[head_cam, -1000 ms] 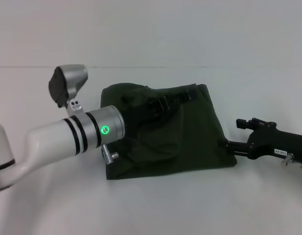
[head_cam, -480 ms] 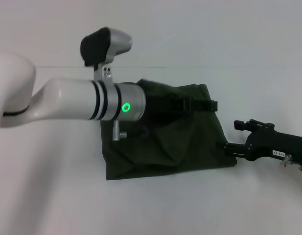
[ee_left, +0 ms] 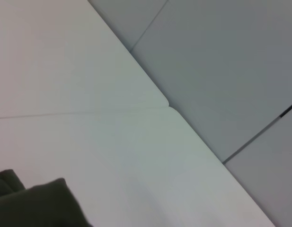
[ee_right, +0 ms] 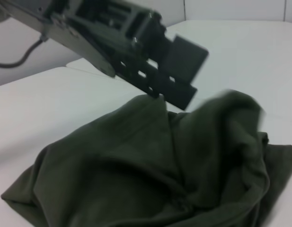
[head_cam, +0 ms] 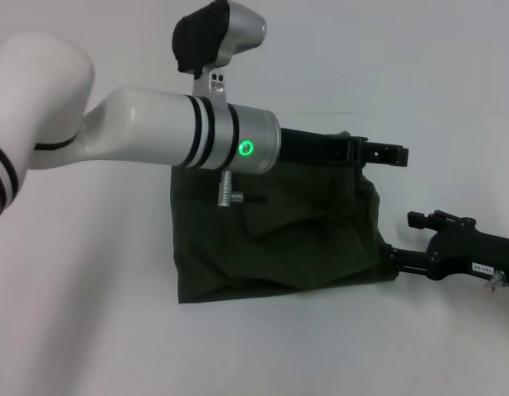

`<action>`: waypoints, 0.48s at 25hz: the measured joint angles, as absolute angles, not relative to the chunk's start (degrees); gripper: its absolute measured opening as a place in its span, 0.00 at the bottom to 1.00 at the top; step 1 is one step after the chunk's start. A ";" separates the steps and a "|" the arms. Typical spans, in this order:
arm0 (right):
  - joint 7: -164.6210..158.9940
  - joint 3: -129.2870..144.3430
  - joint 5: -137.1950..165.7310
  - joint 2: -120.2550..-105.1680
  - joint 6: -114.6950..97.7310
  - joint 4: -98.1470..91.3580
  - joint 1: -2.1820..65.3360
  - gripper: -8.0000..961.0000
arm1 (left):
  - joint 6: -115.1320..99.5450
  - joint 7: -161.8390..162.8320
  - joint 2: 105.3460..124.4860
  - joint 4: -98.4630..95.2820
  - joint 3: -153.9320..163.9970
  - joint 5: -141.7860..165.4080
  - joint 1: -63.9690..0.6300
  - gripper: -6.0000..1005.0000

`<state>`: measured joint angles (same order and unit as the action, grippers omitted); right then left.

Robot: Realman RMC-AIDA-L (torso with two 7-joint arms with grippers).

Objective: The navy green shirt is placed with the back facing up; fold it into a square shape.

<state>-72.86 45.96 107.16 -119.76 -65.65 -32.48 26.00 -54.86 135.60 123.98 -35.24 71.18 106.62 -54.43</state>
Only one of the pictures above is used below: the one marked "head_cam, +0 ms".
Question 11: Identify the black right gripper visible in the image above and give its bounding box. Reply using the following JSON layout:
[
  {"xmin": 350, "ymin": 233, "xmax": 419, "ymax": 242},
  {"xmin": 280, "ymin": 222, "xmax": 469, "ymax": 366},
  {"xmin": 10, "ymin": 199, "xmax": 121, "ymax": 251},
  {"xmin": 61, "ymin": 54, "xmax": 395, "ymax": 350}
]
[{"xmin": 384, "ymin": 209, "xmax": 509, "ymax": 289}]

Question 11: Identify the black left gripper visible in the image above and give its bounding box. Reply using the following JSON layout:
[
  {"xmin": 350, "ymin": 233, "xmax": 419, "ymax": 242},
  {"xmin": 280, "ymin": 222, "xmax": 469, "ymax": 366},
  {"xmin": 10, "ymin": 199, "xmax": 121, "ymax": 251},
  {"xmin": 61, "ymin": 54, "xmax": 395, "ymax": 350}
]
[{"xmin": 277, "ymin": 126, "xmax": 411, "ymax": 167}]

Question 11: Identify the dark green t-shirt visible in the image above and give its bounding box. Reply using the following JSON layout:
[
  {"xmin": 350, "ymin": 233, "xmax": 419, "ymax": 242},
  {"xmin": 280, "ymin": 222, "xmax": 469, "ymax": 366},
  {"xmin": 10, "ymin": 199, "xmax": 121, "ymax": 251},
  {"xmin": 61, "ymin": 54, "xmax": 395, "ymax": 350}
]
[{"xmin": 170, "ymin": 130, "xmax": 400, "ymax": 305}]

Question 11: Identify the right wrist silver connector stud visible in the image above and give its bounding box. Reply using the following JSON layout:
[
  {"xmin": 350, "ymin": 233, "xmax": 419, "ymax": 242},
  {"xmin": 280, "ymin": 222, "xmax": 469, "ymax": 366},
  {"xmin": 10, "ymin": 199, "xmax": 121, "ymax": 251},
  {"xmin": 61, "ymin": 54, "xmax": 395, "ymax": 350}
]
[{"xmin": 486, "ymin": 269, "xmax": 507, "ymax": 295}]

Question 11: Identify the left gripper dark cable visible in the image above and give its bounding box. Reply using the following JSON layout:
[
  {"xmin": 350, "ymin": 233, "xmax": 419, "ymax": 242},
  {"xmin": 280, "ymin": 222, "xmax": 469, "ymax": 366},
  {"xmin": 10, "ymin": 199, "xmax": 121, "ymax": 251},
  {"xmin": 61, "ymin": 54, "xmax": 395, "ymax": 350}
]
[{"xmin": 214, "ymin": 169, "xmax": 266, "ymax": 207}]

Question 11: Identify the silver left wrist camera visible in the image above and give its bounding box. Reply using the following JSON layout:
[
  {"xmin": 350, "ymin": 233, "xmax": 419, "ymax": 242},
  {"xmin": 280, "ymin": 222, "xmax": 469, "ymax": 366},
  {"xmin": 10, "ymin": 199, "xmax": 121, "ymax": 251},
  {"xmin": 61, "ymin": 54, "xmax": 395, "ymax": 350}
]
[{"xmin": 171, "ymin": 0, "xmax": 268, "ymax": 105}]

